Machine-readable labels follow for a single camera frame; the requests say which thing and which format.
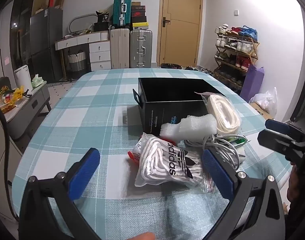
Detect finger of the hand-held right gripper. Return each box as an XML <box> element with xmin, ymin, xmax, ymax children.
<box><xmin>257</xmin><ymin>129</ymin><xmax>293</xmax><ymax>156</ymax></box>
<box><xmin>265</xmin><ymin>119</ymin><xmax>305</xmax><ymax>141</ymax></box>

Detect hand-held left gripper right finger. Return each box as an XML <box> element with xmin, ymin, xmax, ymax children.
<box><xmin>202</xmin><ymin>147</ymin><xmax>286</xmax><ymax>240</ymax></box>

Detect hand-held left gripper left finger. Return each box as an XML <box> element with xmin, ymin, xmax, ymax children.
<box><xmin>19</xmin><ymin>147</ymin><xmax>103</xmax><ymax>240</ymax></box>

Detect green white packet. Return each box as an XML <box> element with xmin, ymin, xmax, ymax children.
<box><xmin>227</xmin><ymin>135</ymin><xmax>250</xmax><ymax>148</ymax></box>

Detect white foam block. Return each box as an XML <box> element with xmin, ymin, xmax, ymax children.
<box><xmin>160</xmin><ymin>114</ymin><xmax>218</xmax><ymax>144</ymax></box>

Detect bagged cream fabric roll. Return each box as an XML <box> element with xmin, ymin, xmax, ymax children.
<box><xmin>195</xmin><ymin>92</ymin><xmax>243</xmax><ymax>140</ymax></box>

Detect bag of white shoelaces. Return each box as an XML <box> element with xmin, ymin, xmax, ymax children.
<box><xmin>135</xmin><ymin>133</ymin><xmax>215</xmax><ymax>193</ymax></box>

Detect red white packet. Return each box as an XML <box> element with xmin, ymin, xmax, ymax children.
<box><xmin>128</xmin><ymin>136</ymin><xmax>178</xmax><ymax>166</ymax></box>

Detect black cardboard box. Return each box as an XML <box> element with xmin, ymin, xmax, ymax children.
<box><xmin>133</xmin><ymin>77</ymin><xmax>229</xmax><ymax>134</ymax></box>

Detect brown cardboard box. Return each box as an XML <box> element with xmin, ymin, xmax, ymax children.
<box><xmin>250</xmin><ymin>102</ymin><xmax>276</xmax><ymax>121</ymax></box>

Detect white plastic bag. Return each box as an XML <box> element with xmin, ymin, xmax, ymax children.
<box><xmin>249</xmin><ymin>87</ymin><xmax>278</xmax><ymax>118</ymax></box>

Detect purple fabric bag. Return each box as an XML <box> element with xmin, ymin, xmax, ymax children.
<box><xmin>240</xmin><ymin>65</ymin><xmax>264</xmax><ymax>103</ymax></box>

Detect wooden shoe rack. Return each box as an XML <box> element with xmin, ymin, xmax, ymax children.
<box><xmin>213</xmin><ymin>25</ymin><xmax>259</xmax><ymax>91</ymax></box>

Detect grey side cabinet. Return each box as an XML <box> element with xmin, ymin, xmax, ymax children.
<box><xmin>5</xmin><ymin>82</ymin><xmax>52</xmax><ymax>141</ymax></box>

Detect scattered loose footwear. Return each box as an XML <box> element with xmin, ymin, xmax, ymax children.
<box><xmin>182</xmin><ymin>65</ymin><xmax>214</xmax><ymax>76</ymax></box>

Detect green tissue pack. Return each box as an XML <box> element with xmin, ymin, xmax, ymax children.
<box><xmin>31</xmin><ymin>74</ymin><xmax>47</xmax><ymax>88</ymax></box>

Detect yellow flowers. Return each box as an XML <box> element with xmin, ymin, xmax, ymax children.
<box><xmin>0</xmin><ymin>86</ymin><xmax>31</xmax><ymax>113</ymax></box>

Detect woven laundry basket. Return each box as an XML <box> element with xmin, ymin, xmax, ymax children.
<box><xmin>68</xmin><ymin>51</ymin><xmax>87</xmax><ymax>73</ymax></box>

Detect white appliance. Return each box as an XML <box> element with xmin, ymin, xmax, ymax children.
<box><xmin>14</xmin><ymin>65</ymin><xmax>33</xmax><ymax>93</ymax></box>

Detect white desk with drawers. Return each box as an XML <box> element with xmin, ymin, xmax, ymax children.
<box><xmin>55</xmin><ymin>31</ymin><xmax>111</xmax><ymax>72</ymax></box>

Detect beige suitcase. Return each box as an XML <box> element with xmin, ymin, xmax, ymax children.
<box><xmin>110</xmin><ymin>28</ymin><xmax>130</xmax><ymax>69</ymax></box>

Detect yellow wooden door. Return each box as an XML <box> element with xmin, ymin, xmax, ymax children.
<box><xmin>159</xmin><ymin>0</ymin><xmax>203</xmax><ymax>68</ymax></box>

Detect grey fridge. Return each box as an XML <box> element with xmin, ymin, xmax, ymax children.
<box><xmin>30</xmin><ymin>7</ymin><xmax>64</xmax><ymax>83</ymax></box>

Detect silver suitcase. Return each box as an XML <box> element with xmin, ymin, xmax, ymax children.
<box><xmin>129</xmin><ymin>29</ymin><xmax>153</xmax><ymax>68</ymax></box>

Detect oval white mirror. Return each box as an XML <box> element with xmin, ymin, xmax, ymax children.
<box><xmin>68</xmin><ymin>14</ymin><xmax>99</xmax><ymax>34</ymax></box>

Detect black shopping bag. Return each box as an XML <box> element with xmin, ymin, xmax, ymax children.
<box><xmin>94</xmin><ymin>10</ymin><xmax>111</xmax><ymax>32</ymax></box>

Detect dark glass sliding door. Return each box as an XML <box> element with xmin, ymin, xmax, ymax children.
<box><xmin>0</xmin><ymin>0</ymin><xmax>37</xmax><ymax>80</ymax></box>

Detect teal suitcase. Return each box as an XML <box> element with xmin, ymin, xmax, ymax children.
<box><xmin>113</xmin><ymin>0</ymin><xmax>132</xmax><ymax>29</ymax></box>

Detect white cable bundle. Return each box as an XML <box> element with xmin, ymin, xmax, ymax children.
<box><xmin>185</xmin><ymin>133</ymin><xmax>246</xmax><ymax>171</ymax></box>

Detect black cable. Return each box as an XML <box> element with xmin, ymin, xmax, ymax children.
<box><xmin>0</xmin><ymin>101</ymin><xmax>21</xmax><ymax>221</ymax></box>

